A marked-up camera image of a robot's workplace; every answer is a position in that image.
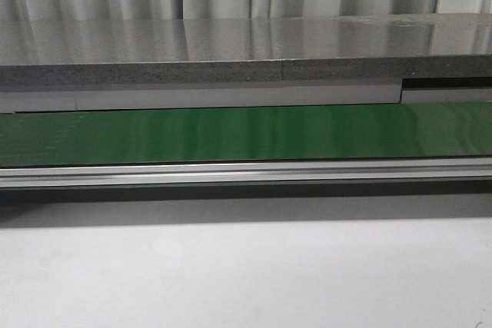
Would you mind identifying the green conveyor belt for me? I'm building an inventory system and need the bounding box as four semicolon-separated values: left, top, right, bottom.
1;102;491;167

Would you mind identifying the aluminium conveyor side rail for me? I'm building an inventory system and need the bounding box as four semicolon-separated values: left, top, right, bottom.
1;157;491;189

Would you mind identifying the grey stone countertop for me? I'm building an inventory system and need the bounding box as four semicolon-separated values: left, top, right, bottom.
1;13;491;91

